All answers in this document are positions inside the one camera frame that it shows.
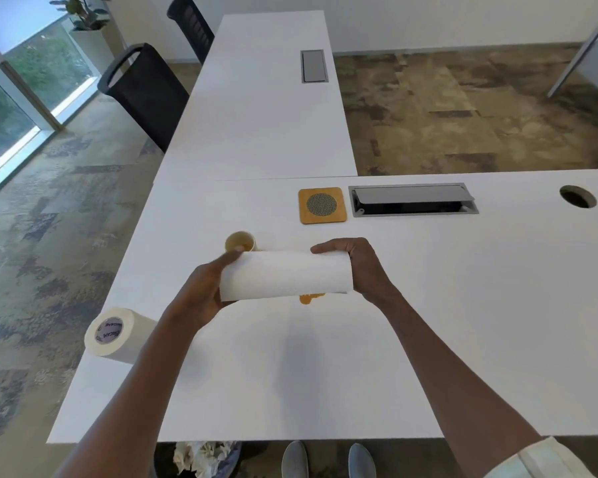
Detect small paper cup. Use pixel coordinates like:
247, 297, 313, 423
225, 231, 258, 254

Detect bin with crumpled paper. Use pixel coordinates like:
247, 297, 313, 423
172, 440, 243, 478

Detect person's right grey shoe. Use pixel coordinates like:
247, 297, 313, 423
347, 442, 377, 478

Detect square wooden coaster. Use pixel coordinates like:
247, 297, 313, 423
298, 187, 348, 225

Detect black mesh office chair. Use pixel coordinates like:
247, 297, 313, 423
97, 42, 190, 154
166, 0, 215, 65

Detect grey white side desk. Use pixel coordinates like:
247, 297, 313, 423
547, 0, 598, 103

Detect white paper towel roll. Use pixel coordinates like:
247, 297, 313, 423
83, 307, 159, 365

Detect white shirt sleeve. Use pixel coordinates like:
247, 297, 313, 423
482, 436, 598, 478

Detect person's left hand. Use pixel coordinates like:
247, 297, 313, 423
164, 248, 245, 339

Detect white paper towel sheet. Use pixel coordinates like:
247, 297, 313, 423
219, 250, 354, 302

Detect person's right forearm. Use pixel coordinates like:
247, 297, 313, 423
377, 292, 544, 478

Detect green potted plant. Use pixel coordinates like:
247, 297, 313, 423
42, 0, 113, 32

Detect closed grey cable box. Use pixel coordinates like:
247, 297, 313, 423
300, 49, 330, 84

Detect person's left forearm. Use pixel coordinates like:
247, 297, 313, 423
55, 304, 205, 478

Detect white square planter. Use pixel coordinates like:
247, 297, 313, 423
69, 26, 126, 76

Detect open grey cable box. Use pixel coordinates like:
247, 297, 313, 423
348, 182, 479, 218

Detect person's right hand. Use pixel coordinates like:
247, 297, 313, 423
310, 237, 405, 308

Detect person's grey shoe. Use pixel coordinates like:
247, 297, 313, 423
347, 442, 377, 478
281, 440, 310, 478

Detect white roller window blind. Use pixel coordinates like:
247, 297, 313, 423
0, 0, 66, 71

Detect person's left grey shoe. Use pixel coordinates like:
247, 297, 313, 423
281, 440, 310, 478

